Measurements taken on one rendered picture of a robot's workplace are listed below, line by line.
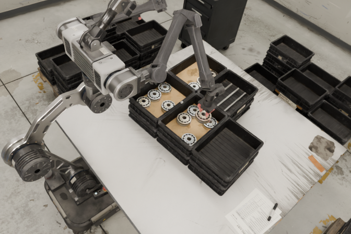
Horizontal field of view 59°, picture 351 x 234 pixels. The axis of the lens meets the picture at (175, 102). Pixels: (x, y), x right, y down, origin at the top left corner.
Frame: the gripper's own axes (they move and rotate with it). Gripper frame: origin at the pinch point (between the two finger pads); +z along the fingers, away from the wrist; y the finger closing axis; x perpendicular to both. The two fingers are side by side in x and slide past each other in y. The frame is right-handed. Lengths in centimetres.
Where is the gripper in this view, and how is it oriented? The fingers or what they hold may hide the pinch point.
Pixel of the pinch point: (203, 113)
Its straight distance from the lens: 199.4
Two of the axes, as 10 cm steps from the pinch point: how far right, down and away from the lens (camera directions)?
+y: -7.0, -6.0, 3.9
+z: -1.5, 6.6, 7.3
